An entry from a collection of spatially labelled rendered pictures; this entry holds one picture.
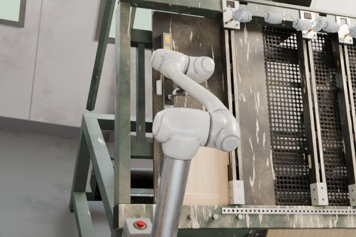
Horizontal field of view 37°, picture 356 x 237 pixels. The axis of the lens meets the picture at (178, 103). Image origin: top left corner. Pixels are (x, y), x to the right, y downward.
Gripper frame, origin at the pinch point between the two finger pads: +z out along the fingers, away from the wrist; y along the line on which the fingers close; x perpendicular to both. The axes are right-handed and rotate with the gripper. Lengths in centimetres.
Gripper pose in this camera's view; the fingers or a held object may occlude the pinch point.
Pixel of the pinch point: (177, 91)
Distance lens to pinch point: 279.2
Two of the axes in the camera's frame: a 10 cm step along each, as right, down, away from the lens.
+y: 0.2, 9.6, -2.9
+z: -3.4, 2.8, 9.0
